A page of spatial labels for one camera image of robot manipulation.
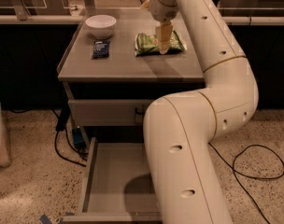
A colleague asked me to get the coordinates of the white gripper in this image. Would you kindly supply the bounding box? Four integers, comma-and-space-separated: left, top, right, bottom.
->
141, 0, 178, 54

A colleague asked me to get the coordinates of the green jalapeno chip bag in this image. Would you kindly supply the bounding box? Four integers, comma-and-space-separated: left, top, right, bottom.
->
135, 31, 187, 56

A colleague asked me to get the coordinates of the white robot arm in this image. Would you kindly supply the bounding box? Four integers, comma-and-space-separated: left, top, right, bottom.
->
143, 0, 259, 224

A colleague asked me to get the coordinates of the grey drawer cabinet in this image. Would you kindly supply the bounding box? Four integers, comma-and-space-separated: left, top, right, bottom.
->
58, 7, 205, 144

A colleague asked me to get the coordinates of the grey top drawer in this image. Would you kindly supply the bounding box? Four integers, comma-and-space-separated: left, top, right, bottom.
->
68, 99, 151, 126

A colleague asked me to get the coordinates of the open grey middle drawer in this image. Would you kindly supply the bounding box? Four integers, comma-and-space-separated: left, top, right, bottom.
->
63, 139, 162, 224

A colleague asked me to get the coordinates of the white bowl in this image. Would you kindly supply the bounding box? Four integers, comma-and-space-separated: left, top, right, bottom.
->
85, 15, 117, 39

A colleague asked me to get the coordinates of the dark blue snack packet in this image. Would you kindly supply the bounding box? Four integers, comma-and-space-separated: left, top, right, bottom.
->
92, 40, 110, 59

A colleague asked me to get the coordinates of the blue power box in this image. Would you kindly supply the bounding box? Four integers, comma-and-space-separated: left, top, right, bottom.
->
72, 128, 85, 148

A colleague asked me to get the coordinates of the blue floor tape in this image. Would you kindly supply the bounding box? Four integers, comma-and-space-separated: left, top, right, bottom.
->
39, 212, 75, 224

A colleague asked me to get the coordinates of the black drawer handle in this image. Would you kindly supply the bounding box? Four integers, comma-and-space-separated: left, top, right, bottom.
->
135, 107, 146, 116

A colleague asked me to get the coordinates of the black floor cable left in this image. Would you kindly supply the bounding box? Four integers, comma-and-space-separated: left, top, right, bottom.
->
51, 109, 89, 168

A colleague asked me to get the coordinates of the black floor cable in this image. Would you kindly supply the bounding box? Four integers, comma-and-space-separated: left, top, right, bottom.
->
51, 109, 89, 168
207, 142, 284, 224

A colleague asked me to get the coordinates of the black floor cable right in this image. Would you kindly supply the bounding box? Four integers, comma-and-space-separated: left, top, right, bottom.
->
207, 142, 284, 224

